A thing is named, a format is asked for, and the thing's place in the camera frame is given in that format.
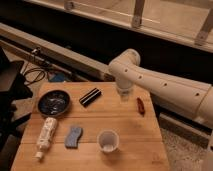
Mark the black equipment on left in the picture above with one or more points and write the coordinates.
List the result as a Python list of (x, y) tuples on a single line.
[(12, 87)]

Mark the white tube with cap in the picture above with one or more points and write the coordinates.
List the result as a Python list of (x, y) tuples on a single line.
[(45, 137)]

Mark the dark round bowl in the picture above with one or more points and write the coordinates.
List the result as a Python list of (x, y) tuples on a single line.
[(54, 103)]

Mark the translucent plastic cup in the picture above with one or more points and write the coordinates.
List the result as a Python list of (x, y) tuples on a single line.
[(108, 141)]

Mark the red pocket knife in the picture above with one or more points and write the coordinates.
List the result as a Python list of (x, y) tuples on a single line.
[(141, 108)]

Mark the blue sponge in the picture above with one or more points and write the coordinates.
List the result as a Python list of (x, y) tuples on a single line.
[(71, 140)]

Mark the black box with white stripe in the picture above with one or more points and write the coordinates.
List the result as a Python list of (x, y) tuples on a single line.
[(89, 97)]

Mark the blue object on floor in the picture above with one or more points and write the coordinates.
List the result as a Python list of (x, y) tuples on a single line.
[(58, 78)]

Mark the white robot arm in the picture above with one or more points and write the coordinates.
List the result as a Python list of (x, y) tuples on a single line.
[(189, 98)]

